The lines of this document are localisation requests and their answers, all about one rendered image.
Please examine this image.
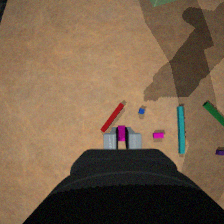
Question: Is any purple rod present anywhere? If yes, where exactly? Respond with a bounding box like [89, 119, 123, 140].
[215, 150, 224, 155]

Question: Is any small magenta block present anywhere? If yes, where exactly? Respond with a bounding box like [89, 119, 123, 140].
[118, 126, 125, 141]
[153, 132, 164, 138]

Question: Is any red rod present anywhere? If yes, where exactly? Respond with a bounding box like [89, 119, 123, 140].
[100, 103, 124, 132]

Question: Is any turquoise rod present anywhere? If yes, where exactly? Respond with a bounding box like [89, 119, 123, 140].
[177, 106, 185, 154]

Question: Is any small blue cube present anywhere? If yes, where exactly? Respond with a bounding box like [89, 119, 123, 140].
[138, 108, 145, 114]

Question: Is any green rod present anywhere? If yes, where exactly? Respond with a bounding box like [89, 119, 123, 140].
[203, 102, 224, 126]

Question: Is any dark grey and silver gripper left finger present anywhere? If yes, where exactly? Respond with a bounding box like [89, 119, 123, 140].
[103, 127, 118, 149]

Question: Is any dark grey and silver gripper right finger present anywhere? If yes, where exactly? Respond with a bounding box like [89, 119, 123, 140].
[125, 127, 142, 149]

